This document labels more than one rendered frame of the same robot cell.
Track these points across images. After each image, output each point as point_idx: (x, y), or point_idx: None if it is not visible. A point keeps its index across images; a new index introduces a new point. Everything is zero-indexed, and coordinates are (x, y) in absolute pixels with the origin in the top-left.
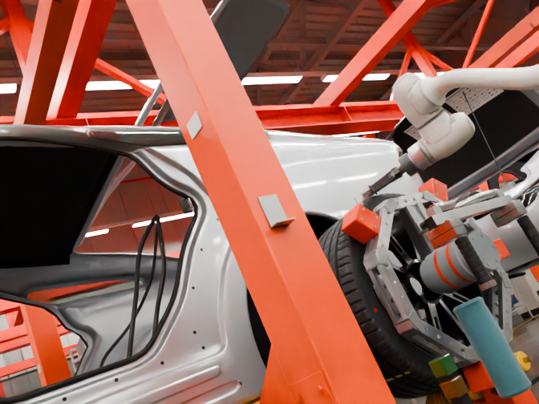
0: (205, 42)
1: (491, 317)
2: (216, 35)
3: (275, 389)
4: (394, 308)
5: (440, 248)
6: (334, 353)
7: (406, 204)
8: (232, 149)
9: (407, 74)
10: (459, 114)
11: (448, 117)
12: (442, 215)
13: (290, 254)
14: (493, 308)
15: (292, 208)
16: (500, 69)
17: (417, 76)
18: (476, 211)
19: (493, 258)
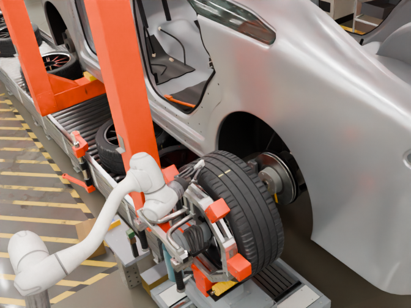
0: (102, 47)
1: (164, 256)
2: (105, 44)
3: None
4: (174, 210)
5: (183, 225)
6: (133, 194)
7: (185, 195)
8: (111, 109)
9: (130, 159)
10: (144, 206)
11: (145, 199)
12: (140, 216)
13: (125, 159)
14: (222, 271)
15: (127, 147)
16: (96, 219)
17: (130, 166)
18: (158, 236)
19: (172, 254)
